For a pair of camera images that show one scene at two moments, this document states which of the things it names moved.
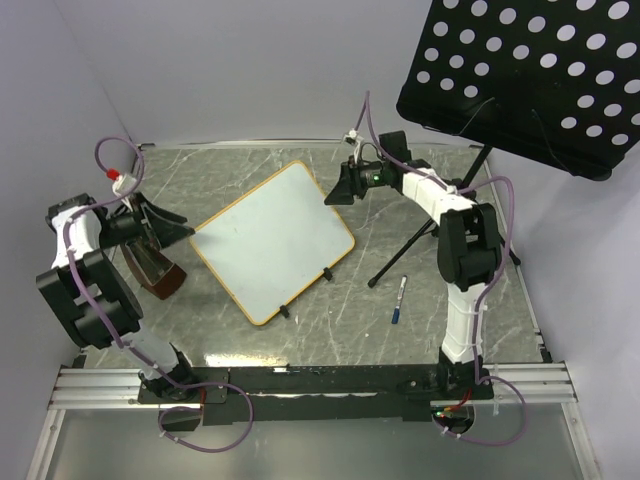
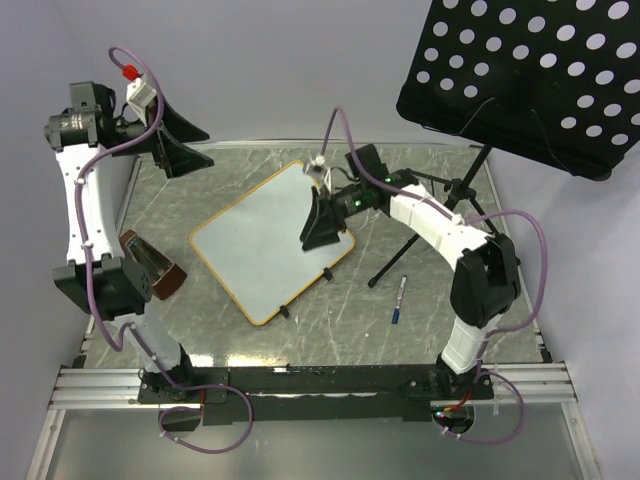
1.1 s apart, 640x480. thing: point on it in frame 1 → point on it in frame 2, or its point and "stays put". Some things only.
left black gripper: [166, 232] → [176, 157]
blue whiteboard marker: [397, 309] stays put
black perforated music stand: [558, 80] stays put
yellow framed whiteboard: [275, 242] stays put
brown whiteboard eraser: [157, 272] stays put
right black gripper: [349, 184] → [325, 228]
